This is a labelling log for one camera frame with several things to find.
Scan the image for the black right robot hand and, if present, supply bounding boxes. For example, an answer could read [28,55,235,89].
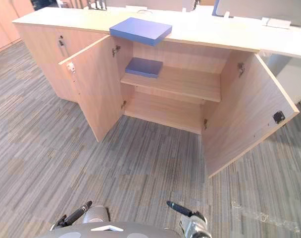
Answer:
[166,200,208,223]

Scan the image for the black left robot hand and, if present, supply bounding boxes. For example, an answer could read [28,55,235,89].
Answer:
[50,200,93,231]

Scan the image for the wooden cabinet door, black latch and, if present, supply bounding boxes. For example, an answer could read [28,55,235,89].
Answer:
[201,50,301,179]

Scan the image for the wooden cabinet shelf board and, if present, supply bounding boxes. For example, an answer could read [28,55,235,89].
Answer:
[120,65,222,103]

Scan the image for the wooden cabinet door, white latch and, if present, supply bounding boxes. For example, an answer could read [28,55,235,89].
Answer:
[58,34,134,143]

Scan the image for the black door latch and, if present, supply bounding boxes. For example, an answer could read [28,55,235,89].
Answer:
[272,110,286,124]

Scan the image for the small blue folder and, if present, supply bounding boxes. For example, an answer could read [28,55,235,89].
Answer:
[124,57,164,79]

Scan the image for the white door latch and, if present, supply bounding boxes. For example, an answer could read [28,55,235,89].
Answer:
[66,61,77,75]

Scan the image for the large blue folder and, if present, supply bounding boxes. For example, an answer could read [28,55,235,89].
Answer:
[109,17,173,47]

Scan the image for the light wooden office cabinet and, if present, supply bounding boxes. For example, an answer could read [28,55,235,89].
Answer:
[12,6,262,136]

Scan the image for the grey robot torso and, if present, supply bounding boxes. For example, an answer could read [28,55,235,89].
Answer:
[36,221,181,238]

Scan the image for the clear tape strip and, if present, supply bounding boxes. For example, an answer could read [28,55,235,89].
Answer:
[230,197,301,234]

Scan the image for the black desk organiser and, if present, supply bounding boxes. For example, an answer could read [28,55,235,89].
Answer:
[87,0,108,11]

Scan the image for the white monitor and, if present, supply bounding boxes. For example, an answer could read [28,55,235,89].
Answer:
[211,0,301,21]

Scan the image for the wooden wall cabinet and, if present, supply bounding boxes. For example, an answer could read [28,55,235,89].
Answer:
[0,0,35,55]

